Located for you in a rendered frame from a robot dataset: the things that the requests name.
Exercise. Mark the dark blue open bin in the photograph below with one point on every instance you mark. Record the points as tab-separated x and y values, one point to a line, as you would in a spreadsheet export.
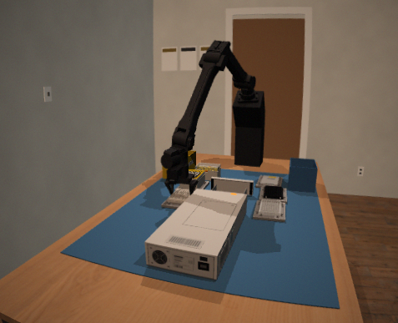
302	179

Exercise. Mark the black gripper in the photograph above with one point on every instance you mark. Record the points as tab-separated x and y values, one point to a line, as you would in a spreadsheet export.
192	184

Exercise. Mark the white rectangular plate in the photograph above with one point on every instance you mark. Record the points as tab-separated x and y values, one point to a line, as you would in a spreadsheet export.
269	180

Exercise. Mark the blue bench mat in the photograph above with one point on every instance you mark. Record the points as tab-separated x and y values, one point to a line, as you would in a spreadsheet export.
280	261

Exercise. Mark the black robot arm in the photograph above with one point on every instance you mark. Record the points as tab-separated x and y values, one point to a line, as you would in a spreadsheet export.
214	60

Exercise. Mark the white multiwell plate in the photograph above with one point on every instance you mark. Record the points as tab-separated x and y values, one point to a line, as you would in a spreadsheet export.
270	207

